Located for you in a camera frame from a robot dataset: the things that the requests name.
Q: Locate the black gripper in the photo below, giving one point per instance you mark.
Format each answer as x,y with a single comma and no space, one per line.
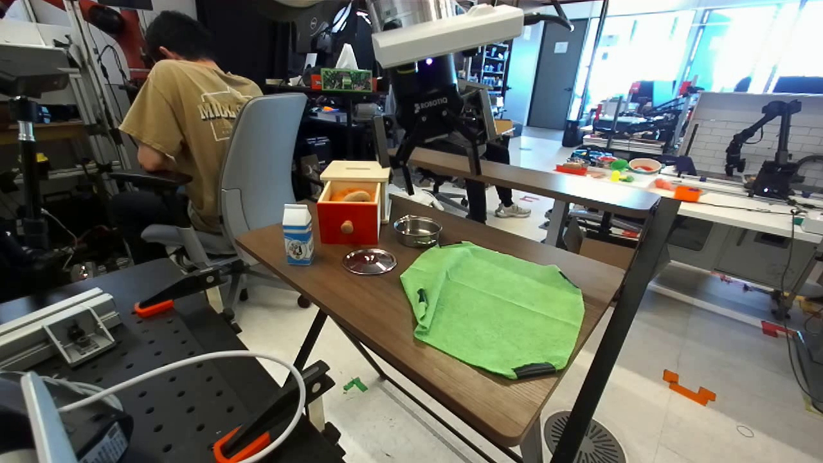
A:
437,99

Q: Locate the green fabric bag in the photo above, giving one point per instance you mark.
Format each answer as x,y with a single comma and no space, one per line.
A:
490,309

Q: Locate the black background robot arm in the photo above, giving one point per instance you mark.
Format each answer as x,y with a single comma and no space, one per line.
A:
774,170

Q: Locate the small metal bowl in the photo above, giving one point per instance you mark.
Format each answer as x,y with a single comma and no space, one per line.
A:
417,232

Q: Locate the red wooden drawer box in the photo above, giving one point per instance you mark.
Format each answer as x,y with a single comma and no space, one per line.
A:
347,220

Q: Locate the long wooden bench table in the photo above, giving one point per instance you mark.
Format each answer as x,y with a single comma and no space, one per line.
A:
548,180

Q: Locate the green tissue box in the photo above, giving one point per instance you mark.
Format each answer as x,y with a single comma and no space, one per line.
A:
347,80

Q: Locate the grey door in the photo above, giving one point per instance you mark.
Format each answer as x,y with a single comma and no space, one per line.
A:
556,73

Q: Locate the white blue milk carton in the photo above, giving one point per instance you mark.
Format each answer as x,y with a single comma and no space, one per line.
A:
297,235

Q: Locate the grey office chair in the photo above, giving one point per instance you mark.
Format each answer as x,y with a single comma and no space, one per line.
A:
257,163

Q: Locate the brown wooden table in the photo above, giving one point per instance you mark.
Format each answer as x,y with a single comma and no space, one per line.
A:
626,298

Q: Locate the person in tan shirt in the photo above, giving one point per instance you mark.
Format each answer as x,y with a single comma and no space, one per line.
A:
189,120

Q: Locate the white work table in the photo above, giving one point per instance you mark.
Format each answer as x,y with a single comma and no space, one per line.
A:
737,214

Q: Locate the round floor grate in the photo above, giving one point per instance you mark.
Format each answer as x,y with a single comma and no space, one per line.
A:
592,440

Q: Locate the black perforated breadboard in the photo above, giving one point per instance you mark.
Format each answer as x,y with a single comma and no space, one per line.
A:
180,403

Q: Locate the aluminium rail mount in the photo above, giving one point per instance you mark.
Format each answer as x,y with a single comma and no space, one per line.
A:
52,316

